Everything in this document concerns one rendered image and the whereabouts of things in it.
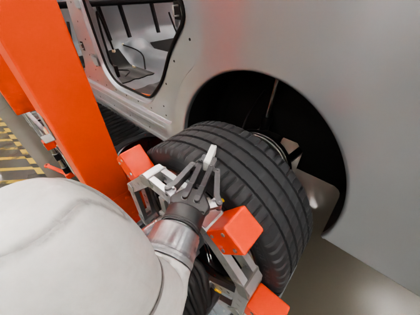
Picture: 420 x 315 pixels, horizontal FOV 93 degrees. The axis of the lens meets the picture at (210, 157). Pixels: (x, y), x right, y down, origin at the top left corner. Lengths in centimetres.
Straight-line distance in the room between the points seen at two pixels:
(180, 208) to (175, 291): 13
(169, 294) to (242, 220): 21
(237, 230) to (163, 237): 16
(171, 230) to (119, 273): 17
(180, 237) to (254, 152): 34
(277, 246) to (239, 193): 16
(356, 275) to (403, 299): 26
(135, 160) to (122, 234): 51
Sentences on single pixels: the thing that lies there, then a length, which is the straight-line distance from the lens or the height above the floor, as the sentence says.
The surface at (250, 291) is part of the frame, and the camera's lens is 59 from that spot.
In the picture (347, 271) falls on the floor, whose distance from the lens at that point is 188.
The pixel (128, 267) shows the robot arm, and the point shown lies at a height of 135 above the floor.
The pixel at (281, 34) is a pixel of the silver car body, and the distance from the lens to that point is 66.
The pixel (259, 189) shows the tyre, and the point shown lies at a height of 113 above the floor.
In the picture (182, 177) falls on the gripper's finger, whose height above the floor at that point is 120.
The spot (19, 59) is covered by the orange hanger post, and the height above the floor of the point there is 138.
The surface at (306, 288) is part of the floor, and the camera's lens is 171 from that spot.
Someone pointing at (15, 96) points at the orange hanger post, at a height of 70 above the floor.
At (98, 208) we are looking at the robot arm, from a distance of 18.
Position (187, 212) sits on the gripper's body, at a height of 122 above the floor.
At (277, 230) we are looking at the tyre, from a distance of 55.
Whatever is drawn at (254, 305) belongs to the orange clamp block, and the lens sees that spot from 67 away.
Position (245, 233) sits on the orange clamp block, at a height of 114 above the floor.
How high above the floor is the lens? 152
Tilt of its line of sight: 41 degrees down
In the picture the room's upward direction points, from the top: straight up
